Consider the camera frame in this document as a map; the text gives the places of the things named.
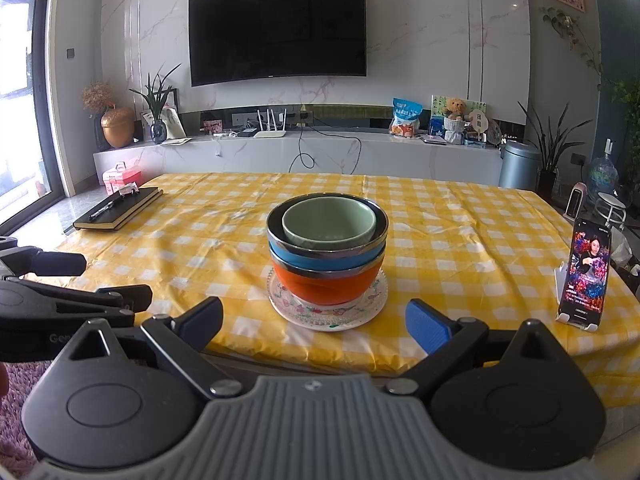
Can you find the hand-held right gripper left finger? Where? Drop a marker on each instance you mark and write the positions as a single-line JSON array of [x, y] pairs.
[[202, 319]]

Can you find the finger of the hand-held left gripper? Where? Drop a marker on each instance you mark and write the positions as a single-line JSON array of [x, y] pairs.
[[50, 262], [125, 297]]

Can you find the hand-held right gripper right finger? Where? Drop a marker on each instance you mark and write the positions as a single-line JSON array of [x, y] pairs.
[[425, 327]]

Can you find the clear glass flowered plate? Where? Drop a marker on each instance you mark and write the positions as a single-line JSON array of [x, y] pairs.
[[278, 289]]

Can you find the orange steel-rimmed bowl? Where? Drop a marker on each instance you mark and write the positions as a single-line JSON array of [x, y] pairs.
[[325, 285]]

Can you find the blue steel-rimmed bowl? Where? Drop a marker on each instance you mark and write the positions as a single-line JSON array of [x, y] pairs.
[[310, 258]]

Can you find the green ceramic bowl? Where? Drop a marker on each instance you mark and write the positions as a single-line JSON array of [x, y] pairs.
[[325, 225]]

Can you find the pink shaggy rug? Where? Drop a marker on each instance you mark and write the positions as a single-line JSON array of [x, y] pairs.
[[15, 410]]

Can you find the black pen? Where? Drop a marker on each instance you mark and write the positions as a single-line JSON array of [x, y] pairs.
[[106, 206]]

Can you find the black notebook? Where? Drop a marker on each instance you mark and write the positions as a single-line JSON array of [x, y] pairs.
[[125, 207]]

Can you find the yellow checked tablecloth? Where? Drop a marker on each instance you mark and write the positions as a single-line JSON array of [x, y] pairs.
[[200, 220]]

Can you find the red box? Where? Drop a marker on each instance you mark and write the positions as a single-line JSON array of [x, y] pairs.
[[120, 177]]

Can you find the white phone stand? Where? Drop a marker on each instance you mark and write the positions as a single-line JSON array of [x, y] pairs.
[[562, 272]]

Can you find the gold round vase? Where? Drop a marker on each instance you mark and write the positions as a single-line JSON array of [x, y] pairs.
[[117, 127]]

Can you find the smartphone with lit screen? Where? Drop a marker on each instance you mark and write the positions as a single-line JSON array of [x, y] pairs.
[[585, 270]]

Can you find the dried flower bunch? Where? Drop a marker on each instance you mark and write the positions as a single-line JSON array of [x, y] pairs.
[[96, 97]]

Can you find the white marble tv cabinet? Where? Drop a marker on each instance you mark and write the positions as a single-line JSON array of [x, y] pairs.
[[400, 157]]

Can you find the glass balcony door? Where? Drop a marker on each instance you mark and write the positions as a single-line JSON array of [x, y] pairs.
[[20, 85]]

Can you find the grey round trash can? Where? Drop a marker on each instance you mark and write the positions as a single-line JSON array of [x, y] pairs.
[[519, 167]]

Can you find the green plant in blue vase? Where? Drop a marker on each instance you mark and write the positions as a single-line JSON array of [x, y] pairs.
[[157, 110]]

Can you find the small pink photo card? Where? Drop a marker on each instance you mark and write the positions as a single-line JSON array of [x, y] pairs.
[[212, 126]]

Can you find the pink white small heater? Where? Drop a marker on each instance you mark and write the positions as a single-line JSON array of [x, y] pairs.
[[576, 202]]

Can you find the white router with antennas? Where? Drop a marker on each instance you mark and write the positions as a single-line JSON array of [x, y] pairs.
[[270, 132]]

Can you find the blue snack bag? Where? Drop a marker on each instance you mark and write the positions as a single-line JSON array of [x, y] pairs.
[[406, 117]]

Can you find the round paper fan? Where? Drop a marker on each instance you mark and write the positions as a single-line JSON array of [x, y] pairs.
[[477, 122]]

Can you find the tall potted plant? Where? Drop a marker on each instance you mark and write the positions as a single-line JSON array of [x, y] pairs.
[[550, 145]]

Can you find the white round stand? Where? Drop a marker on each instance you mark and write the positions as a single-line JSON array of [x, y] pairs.
[[610, 206]]

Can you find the brown teddy bear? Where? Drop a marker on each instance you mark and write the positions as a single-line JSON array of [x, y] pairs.
[[455, 107]]

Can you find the green picture board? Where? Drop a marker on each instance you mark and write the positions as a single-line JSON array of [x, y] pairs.
[[437, 105]]

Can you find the blue water jug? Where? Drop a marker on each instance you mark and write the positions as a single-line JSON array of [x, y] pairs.
[[604, 175]]

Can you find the black curved television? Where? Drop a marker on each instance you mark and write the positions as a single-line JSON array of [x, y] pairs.
[[275, 30]]

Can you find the hanging ivy plant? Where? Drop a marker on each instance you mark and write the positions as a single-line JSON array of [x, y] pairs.
[[575, 27]]

